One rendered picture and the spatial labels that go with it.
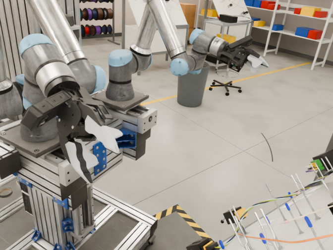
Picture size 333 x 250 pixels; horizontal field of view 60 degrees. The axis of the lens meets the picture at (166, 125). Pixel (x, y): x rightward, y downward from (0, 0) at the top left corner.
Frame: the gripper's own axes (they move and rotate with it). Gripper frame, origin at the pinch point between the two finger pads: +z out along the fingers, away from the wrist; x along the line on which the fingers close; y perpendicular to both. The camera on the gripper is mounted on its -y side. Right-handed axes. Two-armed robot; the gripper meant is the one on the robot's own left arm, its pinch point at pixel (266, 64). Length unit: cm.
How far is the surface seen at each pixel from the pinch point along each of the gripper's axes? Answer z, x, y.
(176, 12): -251, -327, -251
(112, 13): -446, -418, -244
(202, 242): 15, 23, 74
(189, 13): -315, -482, -381
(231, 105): -57, -306, -120
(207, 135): -49, -235, -35
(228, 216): 18, -7, 61
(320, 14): -23, -425, -466
